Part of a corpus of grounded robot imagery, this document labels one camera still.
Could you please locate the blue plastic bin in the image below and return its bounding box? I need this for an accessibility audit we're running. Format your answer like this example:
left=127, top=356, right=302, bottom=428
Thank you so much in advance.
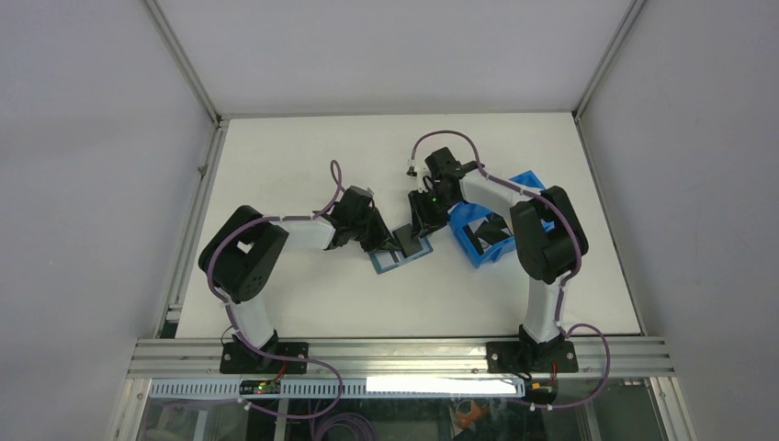
left=448, top=170, right=519, bottom=268

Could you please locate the teal leather card holder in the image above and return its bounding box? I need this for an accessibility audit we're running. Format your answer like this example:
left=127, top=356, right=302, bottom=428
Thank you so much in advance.
left=369, top=223, right=434, bottom=275

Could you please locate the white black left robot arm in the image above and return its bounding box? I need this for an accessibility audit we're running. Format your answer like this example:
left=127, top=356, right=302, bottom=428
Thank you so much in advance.
left=198, top=186, right=401, bottom=373

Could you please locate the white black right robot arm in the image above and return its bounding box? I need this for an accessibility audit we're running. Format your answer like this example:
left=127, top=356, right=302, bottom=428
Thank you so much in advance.
left=407, top=148, right=588, bottom=372

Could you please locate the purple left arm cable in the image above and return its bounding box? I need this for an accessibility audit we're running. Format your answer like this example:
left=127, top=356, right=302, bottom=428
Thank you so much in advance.
left=205, top=160, right=378, bottom=441

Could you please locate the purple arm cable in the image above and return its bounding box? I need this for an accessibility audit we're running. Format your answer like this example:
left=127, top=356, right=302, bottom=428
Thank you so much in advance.
left=411, top=130, right=611, bottom=410
left=205, top=160, right=378, bottom=441

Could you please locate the white slotted cable duct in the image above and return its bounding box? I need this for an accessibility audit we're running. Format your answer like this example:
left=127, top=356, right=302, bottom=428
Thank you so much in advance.
left=150, top=376, right=525, bottom=401

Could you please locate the aluminium front mounting rail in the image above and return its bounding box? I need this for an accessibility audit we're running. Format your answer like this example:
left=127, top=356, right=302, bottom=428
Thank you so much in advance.
left=127, top=335, right=676, bottom=379

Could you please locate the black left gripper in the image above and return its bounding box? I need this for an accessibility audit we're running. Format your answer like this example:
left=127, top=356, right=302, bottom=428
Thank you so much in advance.
left=349, top=207, right=400, bottom=254

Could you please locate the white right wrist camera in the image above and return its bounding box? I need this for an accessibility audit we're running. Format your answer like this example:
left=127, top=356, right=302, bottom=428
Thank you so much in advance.
left=406, top=159, right=423, bottom=177

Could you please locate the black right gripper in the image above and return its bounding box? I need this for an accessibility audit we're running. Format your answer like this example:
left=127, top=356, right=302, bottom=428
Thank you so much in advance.
left=407, top=187, right=457, bottom=240

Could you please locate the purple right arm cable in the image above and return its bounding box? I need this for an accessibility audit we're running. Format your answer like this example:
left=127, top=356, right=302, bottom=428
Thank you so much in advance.
left=411, top=130, right=611, bottom=410

